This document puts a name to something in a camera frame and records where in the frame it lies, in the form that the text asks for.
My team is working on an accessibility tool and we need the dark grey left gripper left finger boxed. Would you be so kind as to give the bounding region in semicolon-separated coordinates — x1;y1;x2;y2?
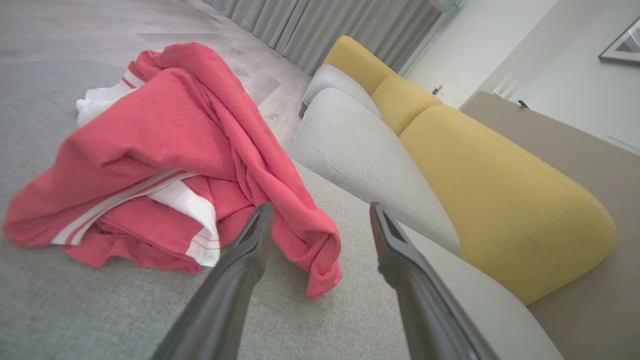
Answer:
150;202;276;360

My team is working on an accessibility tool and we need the framed wall picture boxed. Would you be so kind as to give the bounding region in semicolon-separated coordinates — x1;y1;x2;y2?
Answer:
598;17;640;66

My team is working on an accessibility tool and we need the grey sofa seat cushion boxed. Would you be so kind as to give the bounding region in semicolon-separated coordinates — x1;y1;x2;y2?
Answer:
300;64;383;119
289;87;461;256

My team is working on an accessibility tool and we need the yellow sofa back cushion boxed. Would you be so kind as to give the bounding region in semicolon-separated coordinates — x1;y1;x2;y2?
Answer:
371;74;443;137
324;35;396;96
400;104;617;306

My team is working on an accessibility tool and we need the grey and yellow sofa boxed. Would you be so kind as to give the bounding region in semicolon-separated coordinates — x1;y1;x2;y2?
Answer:
0;60;566;360

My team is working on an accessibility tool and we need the red white basketball jersey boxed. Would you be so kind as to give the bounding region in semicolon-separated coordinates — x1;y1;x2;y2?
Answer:
2;42;343;301

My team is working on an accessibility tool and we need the grey pleated curtain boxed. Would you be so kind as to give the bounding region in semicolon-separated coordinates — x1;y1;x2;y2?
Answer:
202;0;446;76

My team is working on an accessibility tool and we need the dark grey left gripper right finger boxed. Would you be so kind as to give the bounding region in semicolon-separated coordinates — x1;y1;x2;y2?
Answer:
370;202;501;360

